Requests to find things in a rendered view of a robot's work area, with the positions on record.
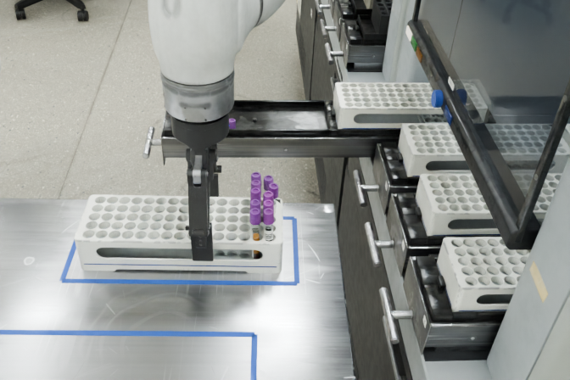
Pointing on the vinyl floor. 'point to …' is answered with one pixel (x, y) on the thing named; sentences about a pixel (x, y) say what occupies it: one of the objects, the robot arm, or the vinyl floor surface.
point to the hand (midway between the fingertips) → (206, 222)
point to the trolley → (169, 307)
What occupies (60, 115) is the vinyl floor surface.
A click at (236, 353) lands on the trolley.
